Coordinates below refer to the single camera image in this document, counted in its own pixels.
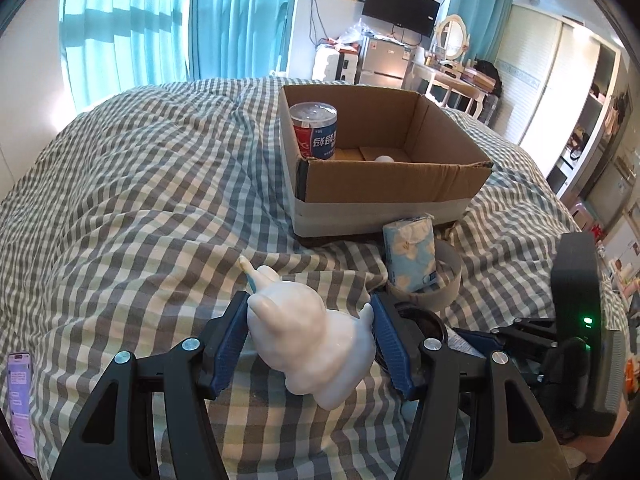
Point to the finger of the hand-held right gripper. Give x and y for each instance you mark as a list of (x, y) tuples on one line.
[(520, 332)]

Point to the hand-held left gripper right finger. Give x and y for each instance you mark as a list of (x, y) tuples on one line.
[(392, 345)]

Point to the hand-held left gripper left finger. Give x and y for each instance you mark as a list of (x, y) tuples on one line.
[(227, 345)]

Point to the black tape roll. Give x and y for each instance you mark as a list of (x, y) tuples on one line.
[(425, 322)]

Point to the white ceramic animal figurine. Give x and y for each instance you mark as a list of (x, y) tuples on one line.
[(310, 335)]

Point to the grey tape roll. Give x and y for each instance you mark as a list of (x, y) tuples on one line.
[(450, 285)]

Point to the floral blue tissue pack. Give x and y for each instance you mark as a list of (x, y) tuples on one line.
[(410, 252)]

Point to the cardboard box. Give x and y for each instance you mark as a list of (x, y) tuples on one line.
[(390, 195)]

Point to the person's right forearm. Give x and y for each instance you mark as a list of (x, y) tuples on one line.
[(600, 447)]

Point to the pink plastic stool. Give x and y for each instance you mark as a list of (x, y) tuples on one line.
[(580, 210)]

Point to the small white bottle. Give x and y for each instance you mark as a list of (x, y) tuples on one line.
[(384, 159)]

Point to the white wardrobe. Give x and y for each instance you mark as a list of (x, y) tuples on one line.
[(545, 85)]

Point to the smartphone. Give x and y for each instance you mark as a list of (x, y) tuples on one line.
[(21, 405)]

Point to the black bag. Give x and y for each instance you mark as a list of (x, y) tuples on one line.
[(487, 75)]

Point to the red and blue can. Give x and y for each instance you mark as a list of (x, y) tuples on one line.
[(315, 135)]

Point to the white dressing table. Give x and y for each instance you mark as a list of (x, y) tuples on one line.
[(450, 82)]

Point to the white oval mirror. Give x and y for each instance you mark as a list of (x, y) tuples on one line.
[(452, 35)]

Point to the narrow teal curtain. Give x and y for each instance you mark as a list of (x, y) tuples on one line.
[(487, 15)]

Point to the silver mini fridge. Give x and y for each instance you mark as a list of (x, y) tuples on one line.
[(382, 60)]

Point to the white suitcase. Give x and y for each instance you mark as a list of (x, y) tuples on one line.
[(330, 65)]

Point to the clear plastic bag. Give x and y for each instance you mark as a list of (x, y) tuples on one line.
[(355, 35)]

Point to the wide teal curtain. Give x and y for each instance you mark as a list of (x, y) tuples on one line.
[(125, 25)]

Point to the black wall television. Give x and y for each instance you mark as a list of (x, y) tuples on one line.
[(400, 5)]

